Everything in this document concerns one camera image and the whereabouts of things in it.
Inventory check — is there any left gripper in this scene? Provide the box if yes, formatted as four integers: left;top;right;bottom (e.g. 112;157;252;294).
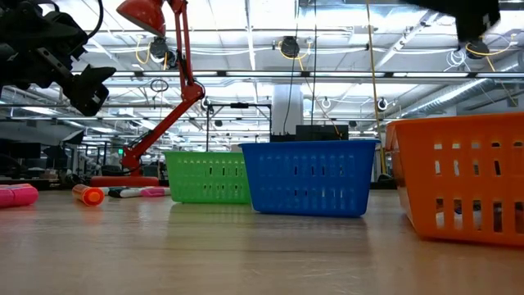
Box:
0;3;118;117

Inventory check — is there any orange highlighter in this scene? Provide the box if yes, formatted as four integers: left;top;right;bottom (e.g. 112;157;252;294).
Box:
71;184;106;207

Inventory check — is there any white marker black cap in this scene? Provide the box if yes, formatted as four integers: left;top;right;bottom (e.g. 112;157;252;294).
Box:
108;187;142;199

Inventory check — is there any green plastic basket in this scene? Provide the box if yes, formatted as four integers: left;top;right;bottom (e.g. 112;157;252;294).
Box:
163;150;253;205

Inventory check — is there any orange plastic basket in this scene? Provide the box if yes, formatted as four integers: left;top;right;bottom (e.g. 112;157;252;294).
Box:
385;112;524;247

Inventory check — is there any white marker blue cap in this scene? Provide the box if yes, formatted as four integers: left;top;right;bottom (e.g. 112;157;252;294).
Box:
435;207;464;229

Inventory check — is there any blue plastic basket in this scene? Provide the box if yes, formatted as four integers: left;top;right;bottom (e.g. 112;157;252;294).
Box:
239;138;381;218

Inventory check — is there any red desk lamp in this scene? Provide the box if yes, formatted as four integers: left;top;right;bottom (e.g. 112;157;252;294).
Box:
89;0;206;188

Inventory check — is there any pink highlighter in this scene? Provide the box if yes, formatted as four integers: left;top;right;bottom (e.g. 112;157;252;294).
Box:
0;183;40;209

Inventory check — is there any black perforated box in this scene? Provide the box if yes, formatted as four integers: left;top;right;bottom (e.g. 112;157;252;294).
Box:
269;125;350;141

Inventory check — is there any black ceiling cable reel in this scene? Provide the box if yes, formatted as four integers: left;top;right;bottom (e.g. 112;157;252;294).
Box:
280;35;301;59
149;36;171;62
466;39;491;61

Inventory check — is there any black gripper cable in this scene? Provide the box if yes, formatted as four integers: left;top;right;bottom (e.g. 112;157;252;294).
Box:
84;0;103;40

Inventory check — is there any silver ventilation duct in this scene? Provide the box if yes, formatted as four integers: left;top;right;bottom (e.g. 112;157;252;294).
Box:
399;77;524;120

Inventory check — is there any yellow hanging cable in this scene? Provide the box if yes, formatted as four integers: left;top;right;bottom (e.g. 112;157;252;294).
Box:
365;0;390;181

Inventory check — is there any black hanging cable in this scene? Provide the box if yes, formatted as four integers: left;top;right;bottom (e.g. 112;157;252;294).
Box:
309;0;318;127

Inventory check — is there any black background frame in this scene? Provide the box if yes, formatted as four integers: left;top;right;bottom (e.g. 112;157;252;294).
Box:
206;102;273;153

